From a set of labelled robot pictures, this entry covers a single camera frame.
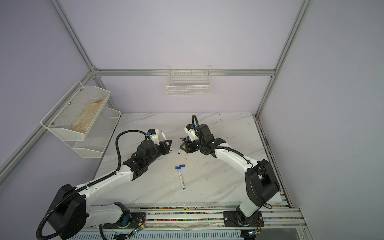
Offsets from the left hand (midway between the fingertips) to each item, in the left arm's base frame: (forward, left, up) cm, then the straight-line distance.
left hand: (170, 141), depth 82 cm
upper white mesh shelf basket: (+6, +50, +12) cm, 52 cm away
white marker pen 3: (+16, -8, -19) cm, 26 cm away
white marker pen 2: (+4, -3, -18) cm, 19 cm away
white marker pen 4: (-14, -6, -18) cm, 24 cm away
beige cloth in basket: (+5, +45, +10) cm, 47 cm away
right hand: (-1, -6, -2) cm, 7 cm away
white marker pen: (0, +2, +3) cm, 4 cm away
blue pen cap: (-5, -5, -19) cm, 21 cm away
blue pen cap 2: (-6, -3, -19) cm, 21 cm away
